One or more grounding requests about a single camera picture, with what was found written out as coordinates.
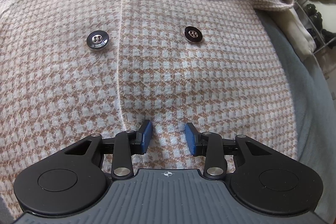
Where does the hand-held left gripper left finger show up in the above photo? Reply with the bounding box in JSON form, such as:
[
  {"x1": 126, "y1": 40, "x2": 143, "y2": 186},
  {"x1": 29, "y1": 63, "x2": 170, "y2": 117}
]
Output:
[{"x1": 64, "y1": 120, "x2": 153, "y2": 180}]

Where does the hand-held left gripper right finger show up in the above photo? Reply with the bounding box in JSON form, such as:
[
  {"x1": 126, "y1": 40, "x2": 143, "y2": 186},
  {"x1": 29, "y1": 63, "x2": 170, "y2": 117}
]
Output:
[{"x1": 184, "y1": 122, "x2": 273, "y2": 180}]

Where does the beige houndstooth coat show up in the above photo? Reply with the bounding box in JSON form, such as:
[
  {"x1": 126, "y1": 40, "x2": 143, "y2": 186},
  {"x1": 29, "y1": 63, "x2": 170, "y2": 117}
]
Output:
[{"x1": 0, "y1": 0, "x2": 300, "y2": 224}]

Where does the cream folded garment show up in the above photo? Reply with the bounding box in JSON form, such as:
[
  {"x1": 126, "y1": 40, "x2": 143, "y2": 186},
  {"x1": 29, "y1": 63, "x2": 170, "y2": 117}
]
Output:
[{"x1": 283, "y1": 1, "x2": 319, "y2": 62}]

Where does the metal wire rack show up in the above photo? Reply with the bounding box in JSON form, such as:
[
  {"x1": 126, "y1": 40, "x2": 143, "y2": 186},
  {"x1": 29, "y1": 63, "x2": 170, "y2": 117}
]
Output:
[{"x1": 296, "y1": 0, "x2": 336, "y2": 56}]

